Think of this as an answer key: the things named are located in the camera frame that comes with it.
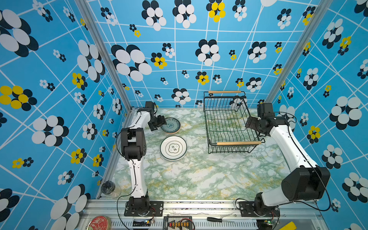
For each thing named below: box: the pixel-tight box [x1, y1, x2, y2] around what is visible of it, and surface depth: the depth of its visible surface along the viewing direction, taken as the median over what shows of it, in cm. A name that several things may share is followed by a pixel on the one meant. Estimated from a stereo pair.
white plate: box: [159, 135, 188, 162], surface depth 95 cm
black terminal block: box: [162, 216, 193, 230], surface depth 70 cm
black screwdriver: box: [207, 217, 235, 223], surface depth 71 cm
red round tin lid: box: [86, 215, 112, 230], surface depth 68 cm
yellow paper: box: [279, 221, 298, 230], surface depth 70 cm
